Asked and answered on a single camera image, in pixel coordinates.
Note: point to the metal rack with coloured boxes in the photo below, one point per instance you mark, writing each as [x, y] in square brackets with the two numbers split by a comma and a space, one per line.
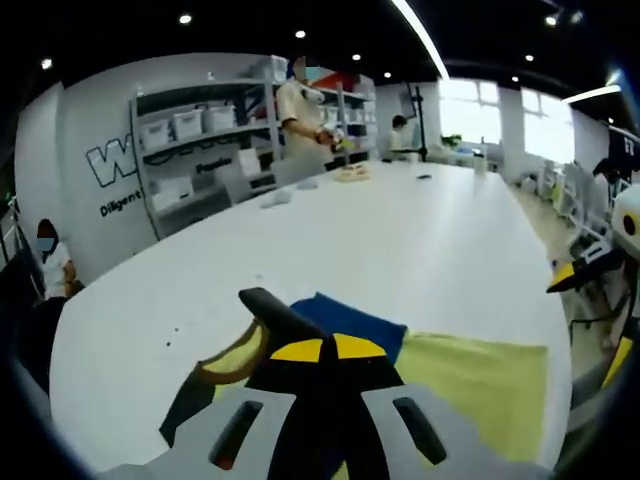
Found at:
[355, 110]

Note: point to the row of round ceiling downlights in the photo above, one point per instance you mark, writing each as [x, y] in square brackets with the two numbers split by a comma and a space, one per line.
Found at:
[300, 34]

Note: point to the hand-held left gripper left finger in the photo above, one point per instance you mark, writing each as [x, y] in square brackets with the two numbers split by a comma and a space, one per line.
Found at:
[280, 375]

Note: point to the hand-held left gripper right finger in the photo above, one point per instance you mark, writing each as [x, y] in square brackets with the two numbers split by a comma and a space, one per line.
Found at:
[375, 375]

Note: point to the beige cloth pile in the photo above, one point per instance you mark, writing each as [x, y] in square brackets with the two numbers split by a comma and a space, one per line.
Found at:
[352, 174]

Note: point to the white folded cloth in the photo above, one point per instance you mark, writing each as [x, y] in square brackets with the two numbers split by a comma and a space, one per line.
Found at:
[275, 200]
[308, 183]

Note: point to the black tripod stand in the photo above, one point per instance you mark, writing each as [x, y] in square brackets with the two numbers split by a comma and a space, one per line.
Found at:
[422, 125]

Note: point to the small dark table item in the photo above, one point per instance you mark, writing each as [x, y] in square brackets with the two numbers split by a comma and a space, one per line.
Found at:
[425, 176]

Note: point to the ceiling light strip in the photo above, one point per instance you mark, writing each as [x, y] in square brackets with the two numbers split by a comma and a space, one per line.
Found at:
[422, 35]

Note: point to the dark hanging shirt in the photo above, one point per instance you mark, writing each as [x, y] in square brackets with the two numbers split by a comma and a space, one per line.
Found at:
[620, 150]

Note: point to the green plant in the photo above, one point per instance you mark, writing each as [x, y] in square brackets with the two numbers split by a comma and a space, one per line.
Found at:
[451, 142]

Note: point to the yellow blue grey garment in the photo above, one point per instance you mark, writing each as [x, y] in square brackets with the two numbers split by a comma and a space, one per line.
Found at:
[475, 380]

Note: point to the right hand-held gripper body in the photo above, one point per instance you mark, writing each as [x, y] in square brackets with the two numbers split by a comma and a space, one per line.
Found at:
[629, 222]

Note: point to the white storage bin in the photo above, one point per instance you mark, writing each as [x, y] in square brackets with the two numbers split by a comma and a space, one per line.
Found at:
[157, 134]
[220, 118]
[187, 125]

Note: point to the grey metal shelving rack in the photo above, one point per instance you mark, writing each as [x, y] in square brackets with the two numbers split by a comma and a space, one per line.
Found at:
[137, 165]

